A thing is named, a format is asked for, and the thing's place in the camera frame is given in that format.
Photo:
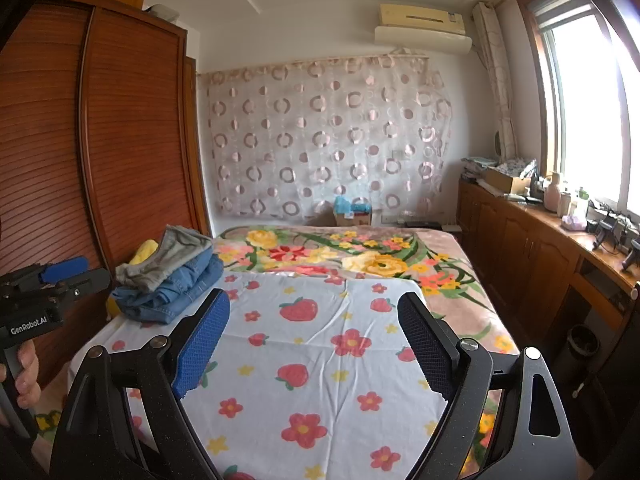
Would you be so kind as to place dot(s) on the folded blue jeans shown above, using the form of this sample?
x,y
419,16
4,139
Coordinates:
x,y
185,285

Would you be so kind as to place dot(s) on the patterned window curtain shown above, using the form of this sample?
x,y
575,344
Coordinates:
x,y
497,90

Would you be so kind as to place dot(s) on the pale purple bag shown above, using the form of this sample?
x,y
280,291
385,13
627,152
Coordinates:
x,y
573,222

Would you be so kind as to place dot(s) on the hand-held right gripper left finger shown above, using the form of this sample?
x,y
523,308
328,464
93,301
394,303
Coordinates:
x,y
202,345

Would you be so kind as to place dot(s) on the blue plastic bag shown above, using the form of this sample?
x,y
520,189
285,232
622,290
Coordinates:
x,y
350,204

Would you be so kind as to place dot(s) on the grey-green pants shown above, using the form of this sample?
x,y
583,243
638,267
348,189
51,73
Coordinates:
x,y
165,255

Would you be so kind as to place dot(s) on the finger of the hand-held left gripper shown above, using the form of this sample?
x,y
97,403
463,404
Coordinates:
x,y
90,285
65,269

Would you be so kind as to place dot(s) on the window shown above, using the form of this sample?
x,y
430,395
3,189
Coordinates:
x,y
585,110

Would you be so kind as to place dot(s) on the pile of patterned cloth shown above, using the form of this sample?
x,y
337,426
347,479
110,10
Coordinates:
x,y
477,162

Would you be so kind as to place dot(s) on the long wooden cabinet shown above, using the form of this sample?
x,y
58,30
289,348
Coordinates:
x,y
515,245

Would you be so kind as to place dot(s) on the wooden wardrobe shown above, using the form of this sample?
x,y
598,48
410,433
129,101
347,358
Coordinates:
x,y
140,135

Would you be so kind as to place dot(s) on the white bottle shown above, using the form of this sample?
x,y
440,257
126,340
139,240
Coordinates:
x,y
565,205

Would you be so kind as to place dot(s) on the open cardboard box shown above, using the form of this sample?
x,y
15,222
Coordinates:
x,y
507,180

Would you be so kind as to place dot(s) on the dark trash bin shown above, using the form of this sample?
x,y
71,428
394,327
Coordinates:
x,y
584,347

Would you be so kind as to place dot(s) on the white fruit-print bed sheet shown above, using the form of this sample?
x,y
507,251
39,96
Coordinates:
x,y
310,370

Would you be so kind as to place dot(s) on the wall air conditioner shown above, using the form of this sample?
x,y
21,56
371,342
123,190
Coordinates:
x,y
422,22

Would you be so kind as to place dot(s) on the person's left hand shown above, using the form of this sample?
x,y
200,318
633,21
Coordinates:
x,y
29,375

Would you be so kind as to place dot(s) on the sheer circle-pattern curtain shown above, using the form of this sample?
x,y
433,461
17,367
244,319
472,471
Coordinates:
x,y
325,150

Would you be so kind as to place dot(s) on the yellow garment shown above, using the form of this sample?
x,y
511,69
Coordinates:
x,y
145,252

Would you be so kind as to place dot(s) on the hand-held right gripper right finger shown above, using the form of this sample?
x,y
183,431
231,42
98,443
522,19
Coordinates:
x,y
427,347

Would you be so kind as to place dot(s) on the pink floral blanket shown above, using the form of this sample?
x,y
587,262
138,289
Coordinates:
x,y
350,250

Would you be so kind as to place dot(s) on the white box on wardrobe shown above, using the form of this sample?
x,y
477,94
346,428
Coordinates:
x,y
165,11

